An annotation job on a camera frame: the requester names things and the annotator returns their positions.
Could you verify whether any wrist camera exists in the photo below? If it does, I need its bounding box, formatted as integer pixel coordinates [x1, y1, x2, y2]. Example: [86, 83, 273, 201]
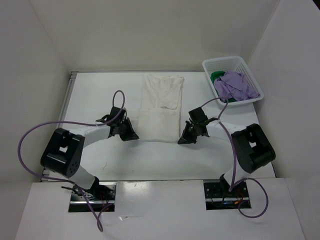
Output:
[108, 106, 126, 123]
[188, 107, 208, 124]

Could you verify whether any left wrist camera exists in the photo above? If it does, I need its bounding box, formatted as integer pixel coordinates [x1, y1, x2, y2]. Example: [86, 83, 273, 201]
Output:
[108, 106, 126, 123]

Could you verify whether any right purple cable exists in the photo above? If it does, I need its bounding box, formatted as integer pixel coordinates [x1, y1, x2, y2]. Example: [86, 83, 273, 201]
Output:
[201, 96, 270, 219]

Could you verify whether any green shirt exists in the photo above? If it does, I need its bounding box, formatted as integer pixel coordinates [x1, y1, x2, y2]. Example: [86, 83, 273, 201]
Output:
[210, 71, 236, 103]

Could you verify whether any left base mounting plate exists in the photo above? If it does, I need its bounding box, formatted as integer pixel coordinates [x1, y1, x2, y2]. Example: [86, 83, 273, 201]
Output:
[68, 182, 117, 213]

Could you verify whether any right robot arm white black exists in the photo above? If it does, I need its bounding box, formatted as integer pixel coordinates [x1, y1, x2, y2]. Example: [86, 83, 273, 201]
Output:
[177, 117, 276, 197]

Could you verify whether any purple cable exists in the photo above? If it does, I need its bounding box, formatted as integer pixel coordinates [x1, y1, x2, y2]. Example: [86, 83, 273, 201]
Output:
[19, 89, 127, 233]
[201, 96, 270, 219]

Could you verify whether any aluminium table edge rail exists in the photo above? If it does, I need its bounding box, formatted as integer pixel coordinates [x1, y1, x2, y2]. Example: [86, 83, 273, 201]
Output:
[40, 71, 78, 182]

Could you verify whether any white t shirt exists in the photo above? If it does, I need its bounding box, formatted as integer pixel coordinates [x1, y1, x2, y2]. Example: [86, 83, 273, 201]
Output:
[136, 74, 185, 143]

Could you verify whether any purple shirt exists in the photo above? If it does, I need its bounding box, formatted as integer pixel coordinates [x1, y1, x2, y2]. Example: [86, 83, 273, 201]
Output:
[213, 70, 261, 102]

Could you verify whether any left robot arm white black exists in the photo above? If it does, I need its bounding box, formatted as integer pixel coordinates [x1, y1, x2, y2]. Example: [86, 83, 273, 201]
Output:
[40, 117, 139, 200]

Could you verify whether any white plastic basket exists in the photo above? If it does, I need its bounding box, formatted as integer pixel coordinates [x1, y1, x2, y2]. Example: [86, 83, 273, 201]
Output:
[202, 56, 264, 106]

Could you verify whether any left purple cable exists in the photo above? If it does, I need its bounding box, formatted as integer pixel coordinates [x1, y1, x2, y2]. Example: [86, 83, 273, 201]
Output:
[19, 89, 127, 233]

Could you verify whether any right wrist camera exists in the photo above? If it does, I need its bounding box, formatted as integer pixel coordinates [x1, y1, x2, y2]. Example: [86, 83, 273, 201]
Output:
[188, 107, 208, 124]

